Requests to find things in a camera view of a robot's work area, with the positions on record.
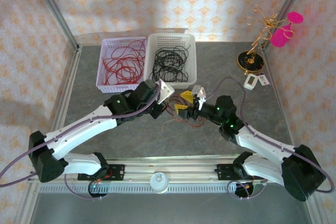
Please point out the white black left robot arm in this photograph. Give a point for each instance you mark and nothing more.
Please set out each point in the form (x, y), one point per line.
(78, 132)

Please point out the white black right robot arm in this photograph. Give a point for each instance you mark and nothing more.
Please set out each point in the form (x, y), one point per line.
(262, 142)

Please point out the white plastic basket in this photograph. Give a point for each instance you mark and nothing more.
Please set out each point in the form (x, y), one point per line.
(183, 85)

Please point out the lavender plastic basket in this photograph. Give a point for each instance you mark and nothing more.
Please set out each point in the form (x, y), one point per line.
(118, 89)

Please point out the small white digital timer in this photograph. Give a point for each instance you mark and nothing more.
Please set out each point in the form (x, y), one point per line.
(250, 81)

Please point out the small white red card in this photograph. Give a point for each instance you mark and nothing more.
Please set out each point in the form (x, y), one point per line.
(263, 79)

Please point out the white round knob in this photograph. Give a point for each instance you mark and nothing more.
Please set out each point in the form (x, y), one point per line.
(159, 183)

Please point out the pink wine glass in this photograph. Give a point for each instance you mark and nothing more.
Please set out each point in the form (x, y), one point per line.
(279, 37)

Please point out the aluminium side rail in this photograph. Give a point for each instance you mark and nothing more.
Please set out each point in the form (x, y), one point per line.
(65, 98)
(278, 98)

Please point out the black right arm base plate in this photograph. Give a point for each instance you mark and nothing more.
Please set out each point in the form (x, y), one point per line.
(221, 171)

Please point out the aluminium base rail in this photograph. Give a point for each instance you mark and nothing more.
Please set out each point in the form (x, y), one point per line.
(170, 167)

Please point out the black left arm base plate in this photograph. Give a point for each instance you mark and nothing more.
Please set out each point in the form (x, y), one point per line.
(118, 171)

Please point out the aluminium frame post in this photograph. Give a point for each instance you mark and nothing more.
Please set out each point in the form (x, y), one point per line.
(288, 6)
(55, 11)

